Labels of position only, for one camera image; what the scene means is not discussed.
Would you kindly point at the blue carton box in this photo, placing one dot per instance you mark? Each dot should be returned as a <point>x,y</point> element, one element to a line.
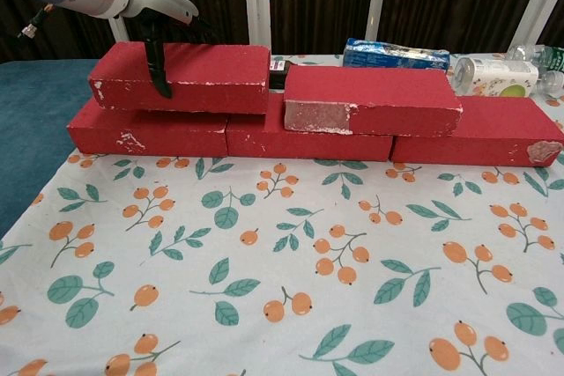
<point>388,55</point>

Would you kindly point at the red block with chipped corner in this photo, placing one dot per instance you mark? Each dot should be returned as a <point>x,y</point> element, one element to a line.
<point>484,134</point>

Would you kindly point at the floral printed tablecloth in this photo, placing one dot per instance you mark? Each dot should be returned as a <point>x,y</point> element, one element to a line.
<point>308,261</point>

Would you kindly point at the brown medicine bottle white cap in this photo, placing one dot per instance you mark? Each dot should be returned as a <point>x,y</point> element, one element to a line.
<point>278,78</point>

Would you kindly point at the red block with scuffed edges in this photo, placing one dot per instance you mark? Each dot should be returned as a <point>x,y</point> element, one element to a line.
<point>211,72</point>

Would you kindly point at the blue felt table cover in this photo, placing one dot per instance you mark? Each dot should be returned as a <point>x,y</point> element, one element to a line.
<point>26,129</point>

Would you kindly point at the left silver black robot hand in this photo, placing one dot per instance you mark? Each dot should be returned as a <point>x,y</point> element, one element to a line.
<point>163,2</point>

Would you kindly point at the red rectangular block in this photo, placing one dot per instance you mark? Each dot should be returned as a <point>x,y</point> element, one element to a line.
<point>264,142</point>
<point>154,134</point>

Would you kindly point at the clear bottle with green label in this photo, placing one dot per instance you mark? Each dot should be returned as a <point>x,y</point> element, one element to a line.
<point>551,59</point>

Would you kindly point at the red block with worn end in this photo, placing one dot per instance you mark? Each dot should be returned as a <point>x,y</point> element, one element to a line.
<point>374,90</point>

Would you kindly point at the clear bottle with white label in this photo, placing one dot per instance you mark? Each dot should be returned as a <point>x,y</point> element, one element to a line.
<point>498,76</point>

